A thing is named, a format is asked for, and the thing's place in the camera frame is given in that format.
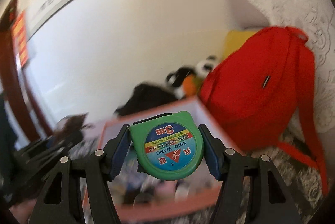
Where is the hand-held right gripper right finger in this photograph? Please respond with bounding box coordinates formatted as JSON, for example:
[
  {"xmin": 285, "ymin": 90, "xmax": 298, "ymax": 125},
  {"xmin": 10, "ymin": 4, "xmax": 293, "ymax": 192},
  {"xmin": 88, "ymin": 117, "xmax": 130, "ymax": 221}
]
[{"xmin": 198, "ymin": 123, "xmax": 301, "ymax": 224}]

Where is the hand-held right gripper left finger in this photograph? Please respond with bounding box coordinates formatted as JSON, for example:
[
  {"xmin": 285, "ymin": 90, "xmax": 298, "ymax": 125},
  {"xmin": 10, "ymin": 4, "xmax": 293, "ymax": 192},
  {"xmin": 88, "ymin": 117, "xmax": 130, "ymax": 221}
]
[{"xmin": 27, "ymin": 125, "xmax": 131, "ymax": 224}]

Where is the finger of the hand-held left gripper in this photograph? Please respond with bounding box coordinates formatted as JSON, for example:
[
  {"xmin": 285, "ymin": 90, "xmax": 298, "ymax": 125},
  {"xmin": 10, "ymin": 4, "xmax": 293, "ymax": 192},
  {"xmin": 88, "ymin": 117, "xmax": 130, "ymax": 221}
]
[{"xmin": 13, "ymin": 128, "xmax": 84, "ymax": 169}]

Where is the pink cardboard box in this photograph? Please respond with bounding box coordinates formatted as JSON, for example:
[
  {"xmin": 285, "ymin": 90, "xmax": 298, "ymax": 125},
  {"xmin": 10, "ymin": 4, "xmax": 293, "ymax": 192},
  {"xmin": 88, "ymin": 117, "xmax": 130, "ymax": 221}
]
[{"xmin": 82, "ymin": 97, "xmax": 245, "ymax": 222}]

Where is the green tape measure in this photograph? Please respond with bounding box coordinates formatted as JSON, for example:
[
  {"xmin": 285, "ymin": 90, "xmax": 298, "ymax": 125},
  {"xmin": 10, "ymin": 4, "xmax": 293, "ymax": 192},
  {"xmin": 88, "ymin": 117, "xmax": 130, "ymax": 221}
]
[{"xmin": 130, "ymin": 111, "xmax": 205, "ymax": 179}]

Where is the black clothes pile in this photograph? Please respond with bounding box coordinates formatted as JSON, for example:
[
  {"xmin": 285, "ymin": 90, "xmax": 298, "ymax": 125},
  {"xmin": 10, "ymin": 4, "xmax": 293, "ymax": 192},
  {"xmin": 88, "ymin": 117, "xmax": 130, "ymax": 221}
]
[{"xmin": 114, "ymin": 83, "xmax": 178, "ymax": 117}]

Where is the red backpack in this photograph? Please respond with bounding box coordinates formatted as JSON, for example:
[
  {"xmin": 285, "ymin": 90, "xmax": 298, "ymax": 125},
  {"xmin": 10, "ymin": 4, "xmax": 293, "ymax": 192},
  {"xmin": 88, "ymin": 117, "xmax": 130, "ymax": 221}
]
[{"xmin": 200, "ymin": 26, "xmax": 330, "ymax": 194}]

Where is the dark wooden door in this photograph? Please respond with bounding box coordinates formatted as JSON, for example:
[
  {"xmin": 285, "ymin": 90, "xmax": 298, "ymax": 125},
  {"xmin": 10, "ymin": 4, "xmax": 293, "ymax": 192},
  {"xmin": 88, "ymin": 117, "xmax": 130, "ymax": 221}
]
[{"xmin": 0, "ymin": 0, "xmax": 53, "ymax": 141}]

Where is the panda plush with carrot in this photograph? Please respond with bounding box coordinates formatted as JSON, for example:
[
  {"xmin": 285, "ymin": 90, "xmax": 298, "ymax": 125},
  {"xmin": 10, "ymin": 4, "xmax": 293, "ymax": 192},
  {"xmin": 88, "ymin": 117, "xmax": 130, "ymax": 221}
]
[{"xmin": 182, "ymin": 55, "xmax": 220, "ymax": 95}]

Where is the black and white plush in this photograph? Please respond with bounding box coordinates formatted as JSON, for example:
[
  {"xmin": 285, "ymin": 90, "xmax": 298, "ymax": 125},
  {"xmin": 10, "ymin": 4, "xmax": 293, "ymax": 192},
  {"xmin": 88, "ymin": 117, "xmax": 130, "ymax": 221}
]
[{"xmin": 166, "ymin": 66, "xmax": 197, "ymax": 97}]

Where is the yellow pillow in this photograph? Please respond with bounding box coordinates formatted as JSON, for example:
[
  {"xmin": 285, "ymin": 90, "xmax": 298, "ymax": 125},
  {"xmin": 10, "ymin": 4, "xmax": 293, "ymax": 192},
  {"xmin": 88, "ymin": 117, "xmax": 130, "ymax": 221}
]
[{"xmin": 222, "ymin": 29, "xmax": 258, "ymax": 60}]

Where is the white embroidered quilt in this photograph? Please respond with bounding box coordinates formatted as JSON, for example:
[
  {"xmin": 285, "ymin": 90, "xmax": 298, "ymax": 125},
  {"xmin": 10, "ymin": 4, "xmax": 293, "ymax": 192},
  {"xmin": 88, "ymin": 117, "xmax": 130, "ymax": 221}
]
[{"xmin": 222, "ymin": 0, "xmax": 335, "ymax": 136}]

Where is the red wall banner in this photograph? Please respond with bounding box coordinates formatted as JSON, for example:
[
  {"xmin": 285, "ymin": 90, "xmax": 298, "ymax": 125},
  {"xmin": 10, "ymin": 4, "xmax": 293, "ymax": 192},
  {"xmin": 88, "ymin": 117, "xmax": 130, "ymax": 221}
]
[{"xmin": 12, "ymin": 11, "xmax": 29, "ymax": 66}]

